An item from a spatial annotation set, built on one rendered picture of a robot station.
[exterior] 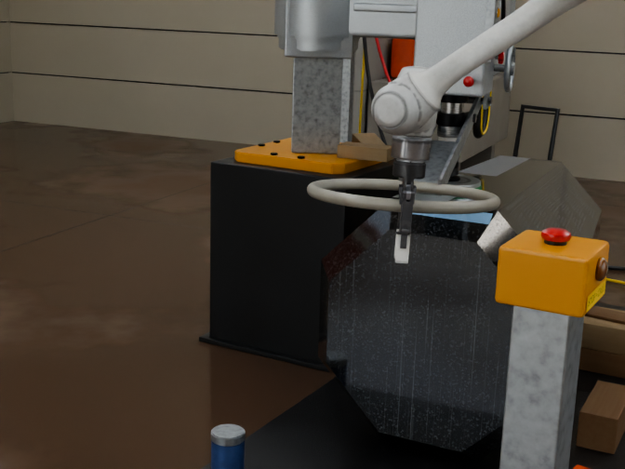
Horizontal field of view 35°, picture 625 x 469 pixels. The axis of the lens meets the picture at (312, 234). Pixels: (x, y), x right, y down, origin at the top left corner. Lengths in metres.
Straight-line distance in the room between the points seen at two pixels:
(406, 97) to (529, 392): 0.83
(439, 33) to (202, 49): 6.37
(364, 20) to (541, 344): 2.52
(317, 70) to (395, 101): 1.80
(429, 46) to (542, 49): 5.17
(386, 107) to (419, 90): 0.08
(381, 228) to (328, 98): 1.01
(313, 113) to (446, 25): 0.98
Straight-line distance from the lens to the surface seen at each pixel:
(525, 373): 1.38
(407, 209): 2.22
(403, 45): 6.44
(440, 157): 2.93
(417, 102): 2.04
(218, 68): 9.17
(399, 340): 2.97
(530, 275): 1.31
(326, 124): 3.82
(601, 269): 1.33
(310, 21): 3.72
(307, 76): 3.80
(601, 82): 8.09
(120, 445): 3.19
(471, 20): 2.98
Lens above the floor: 1.40
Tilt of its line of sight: 14 degrees down
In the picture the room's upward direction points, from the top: 2 degrees clockwise
